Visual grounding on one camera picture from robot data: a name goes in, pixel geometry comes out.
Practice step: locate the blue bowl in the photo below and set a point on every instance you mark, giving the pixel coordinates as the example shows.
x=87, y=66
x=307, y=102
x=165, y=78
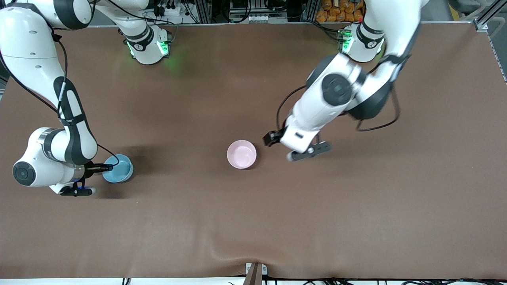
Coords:
x=119, y=172

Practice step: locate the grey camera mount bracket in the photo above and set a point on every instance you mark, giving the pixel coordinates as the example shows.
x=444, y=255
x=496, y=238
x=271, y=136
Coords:
x=248, y=269

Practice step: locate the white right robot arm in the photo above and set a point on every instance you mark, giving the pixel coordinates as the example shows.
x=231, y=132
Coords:
x=31, y=43

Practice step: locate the aluminium frame post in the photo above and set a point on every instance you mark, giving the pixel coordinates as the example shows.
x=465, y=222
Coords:
x=202, y=10
x=309, y=10

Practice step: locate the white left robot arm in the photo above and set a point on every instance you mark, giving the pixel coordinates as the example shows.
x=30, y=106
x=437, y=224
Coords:
x=313, y=107

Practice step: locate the brown table cloth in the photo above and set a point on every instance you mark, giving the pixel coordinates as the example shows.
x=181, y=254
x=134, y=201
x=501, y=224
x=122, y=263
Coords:
x=253, y=221

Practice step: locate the pink bowl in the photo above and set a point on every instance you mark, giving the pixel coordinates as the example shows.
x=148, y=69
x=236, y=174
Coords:
x=241, y=155

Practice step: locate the aluminium frame corner beam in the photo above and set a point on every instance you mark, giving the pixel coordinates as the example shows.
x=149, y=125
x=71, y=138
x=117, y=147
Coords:
x=484, y=27

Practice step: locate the orange snack packs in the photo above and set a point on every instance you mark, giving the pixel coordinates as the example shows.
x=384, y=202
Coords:
x=336, y=10

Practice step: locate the white power strip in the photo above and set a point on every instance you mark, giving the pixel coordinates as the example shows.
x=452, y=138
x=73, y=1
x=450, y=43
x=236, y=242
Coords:
x=168, y=11

